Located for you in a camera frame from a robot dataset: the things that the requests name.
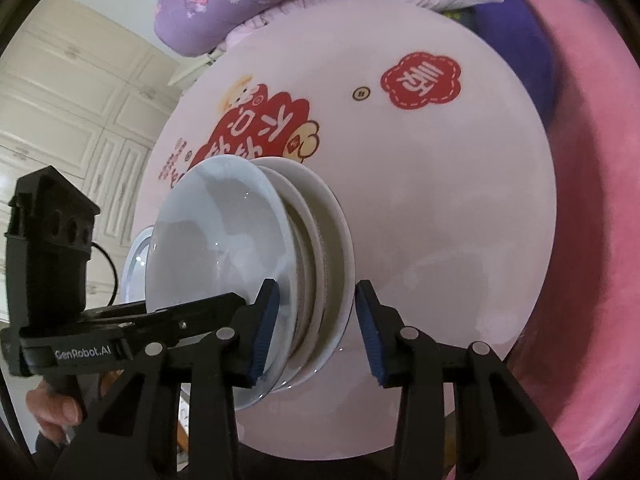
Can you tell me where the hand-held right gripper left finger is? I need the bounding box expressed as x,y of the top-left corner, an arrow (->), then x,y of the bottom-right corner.
52,279 -> 281,480

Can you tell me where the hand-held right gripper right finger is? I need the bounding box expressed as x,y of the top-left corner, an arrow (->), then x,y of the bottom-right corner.
354,280 -> 576,480

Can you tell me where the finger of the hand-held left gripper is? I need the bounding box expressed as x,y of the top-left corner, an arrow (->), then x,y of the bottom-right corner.
125,312 -> 233,348
80,294 -> 247,322

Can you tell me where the white plate with grey rim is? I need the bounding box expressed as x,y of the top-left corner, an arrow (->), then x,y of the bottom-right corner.
122,225 -> 157,306

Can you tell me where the white scalloped bowl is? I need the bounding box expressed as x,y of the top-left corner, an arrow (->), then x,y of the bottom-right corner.
257,156 -> 357,391
255,162 -> 326,393
145,156 -> 301,411

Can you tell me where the person's left hand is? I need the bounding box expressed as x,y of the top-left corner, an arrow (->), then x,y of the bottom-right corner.
25,376 -> 83,443

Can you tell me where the round pink printed table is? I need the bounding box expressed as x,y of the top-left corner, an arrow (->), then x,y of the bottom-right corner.
131,0 -> 557,461

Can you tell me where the cream panelled wardrobe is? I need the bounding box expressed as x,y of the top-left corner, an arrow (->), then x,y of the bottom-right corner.
0,0 -> 201,321

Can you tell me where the pink bed sheet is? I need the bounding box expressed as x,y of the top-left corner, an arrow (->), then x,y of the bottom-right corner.
495,0 -> 640,466

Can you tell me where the purple floral quilt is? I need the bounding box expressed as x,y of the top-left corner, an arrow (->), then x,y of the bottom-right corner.
152,0 -> 441,58

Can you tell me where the dark purple cloth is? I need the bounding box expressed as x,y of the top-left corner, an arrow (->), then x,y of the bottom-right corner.
440,2 -> 557,131

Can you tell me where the black cable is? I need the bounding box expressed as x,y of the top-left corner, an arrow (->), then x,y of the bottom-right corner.
90,241 -> 120,306

